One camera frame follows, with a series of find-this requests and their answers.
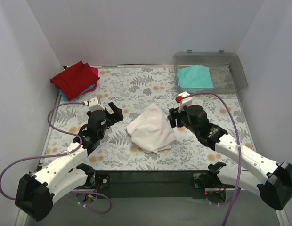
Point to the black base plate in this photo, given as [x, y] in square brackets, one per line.
[155, 184]

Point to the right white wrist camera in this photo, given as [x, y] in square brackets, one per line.
[184, 99]

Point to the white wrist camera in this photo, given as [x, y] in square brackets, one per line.
[95, 107]
[184, 99]

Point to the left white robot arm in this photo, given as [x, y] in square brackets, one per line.
[59, 164]

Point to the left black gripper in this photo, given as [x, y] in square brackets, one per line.
[110, 114]

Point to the teal t-shirt in bin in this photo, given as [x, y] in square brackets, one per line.
[196, 76]

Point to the aluminium frame rail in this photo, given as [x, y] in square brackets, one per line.
[229, 196]

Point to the clear plastic bin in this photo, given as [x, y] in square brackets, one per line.
[226, 71]

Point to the floral patterned table mat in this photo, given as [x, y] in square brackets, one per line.
[132, 90]

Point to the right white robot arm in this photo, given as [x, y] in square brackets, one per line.
[242, 155]

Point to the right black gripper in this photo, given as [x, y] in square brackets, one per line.
[176, 117]

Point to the folded teal t-shirt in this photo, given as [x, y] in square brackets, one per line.
[74, 94]

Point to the white Coca-Cola t-shirt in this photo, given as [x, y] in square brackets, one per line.
[151, 130]

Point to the folded pink t-shirt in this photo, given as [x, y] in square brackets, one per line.
[90, 79]

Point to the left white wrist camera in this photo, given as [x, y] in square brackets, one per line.
[95, 107]

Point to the folded red t-shirt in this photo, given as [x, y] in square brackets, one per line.
[71, 78]

